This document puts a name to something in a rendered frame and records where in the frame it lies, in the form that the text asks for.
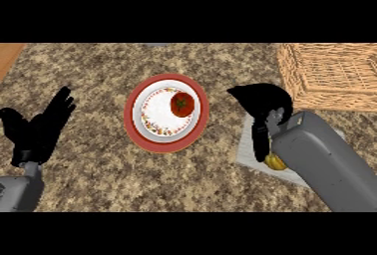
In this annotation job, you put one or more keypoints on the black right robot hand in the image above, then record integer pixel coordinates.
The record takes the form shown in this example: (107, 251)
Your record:
(262, 99)

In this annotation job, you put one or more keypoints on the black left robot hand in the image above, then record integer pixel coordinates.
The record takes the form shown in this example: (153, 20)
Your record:
(42, 129)

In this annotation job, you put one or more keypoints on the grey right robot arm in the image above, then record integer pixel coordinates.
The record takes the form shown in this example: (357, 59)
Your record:
(321, 162)

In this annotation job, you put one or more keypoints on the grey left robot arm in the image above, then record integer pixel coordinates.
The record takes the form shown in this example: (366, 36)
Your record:
(23, 189)

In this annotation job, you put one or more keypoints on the grey placemat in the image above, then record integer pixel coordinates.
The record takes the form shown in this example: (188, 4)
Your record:
(247, 146)

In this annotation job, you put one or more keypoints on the wicker basket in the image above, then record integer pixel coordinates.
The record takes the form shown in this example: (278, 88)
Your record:
(329, 76)

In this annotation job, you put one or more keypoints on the yellow squash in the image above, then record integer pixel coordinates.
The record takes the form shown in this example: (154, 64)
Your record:
(276, 162)

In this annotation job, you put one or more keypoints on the red round placemat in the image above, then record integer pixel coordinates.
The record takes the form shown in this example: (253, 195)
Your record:
(166, 113)

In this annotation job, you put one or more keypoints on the red tomato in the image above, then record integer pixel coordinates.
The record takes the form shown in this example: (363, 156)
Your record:
(182, 104)

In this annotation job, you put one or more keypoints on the white floral rimmed plate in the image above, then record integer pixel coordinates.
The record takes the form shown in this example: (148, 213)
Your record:
(160, 114)

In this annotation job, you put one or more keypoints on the brown wooden panel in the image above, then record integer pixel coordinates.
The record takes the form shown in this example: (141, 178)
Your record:
(9, 56)

